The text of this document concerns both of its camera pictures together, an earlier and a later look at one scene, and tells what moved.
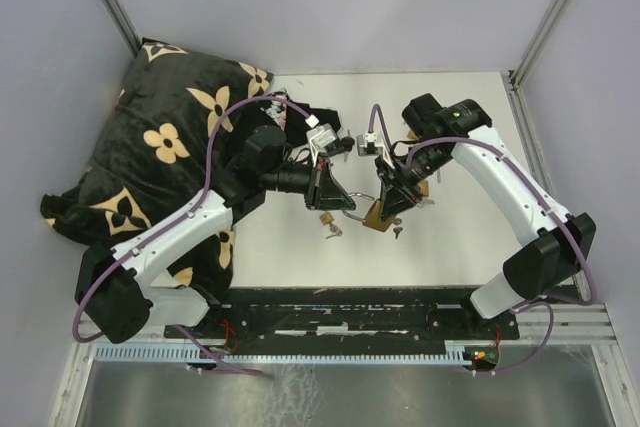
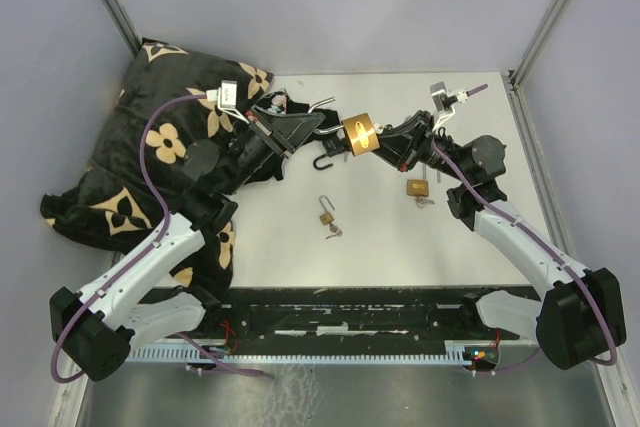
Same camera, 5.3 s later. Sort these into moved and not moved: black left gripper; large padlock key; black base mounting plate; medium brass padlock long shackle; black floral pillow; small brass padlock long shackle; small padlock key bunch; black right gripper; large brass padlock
Moved: large brass padlock; black right gripper; large padlock key; black left gripper
Not moved: small brass padlock long shackle; black base mounting plate; medium brass padlock long shackle; small padlock key bunch; black floral pillow
